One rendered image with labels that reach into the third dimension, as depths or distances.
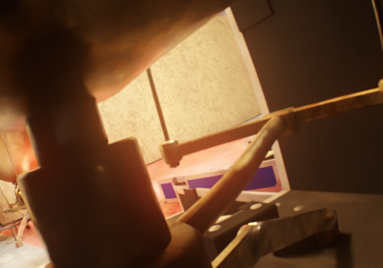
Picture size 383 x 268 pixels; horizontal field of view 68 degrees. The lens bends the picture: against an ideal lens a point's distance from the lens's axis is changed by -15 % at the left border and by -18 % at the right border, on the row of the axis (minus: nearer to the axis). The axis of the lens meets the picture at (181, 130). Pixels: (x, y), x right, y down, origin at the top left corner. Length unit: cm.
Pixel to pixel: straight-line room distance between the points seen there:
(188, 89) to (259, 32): 409
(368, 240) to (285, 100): 40
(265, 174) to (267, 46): 74
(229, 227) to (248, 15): 48
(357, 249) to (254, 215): 20
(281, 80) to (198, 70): 440
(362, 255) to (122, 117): 365
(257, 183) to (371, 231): 95
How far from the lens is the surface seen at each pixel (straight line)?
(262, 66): 80
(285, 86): 75
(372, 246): 51
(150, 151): 411
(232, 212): 117
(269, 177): 140
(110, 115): 386
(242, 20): 81
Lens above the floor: 44
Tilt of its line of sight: 2 degrees down
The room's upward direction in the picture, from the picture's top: 18 degrees counter-clockwise
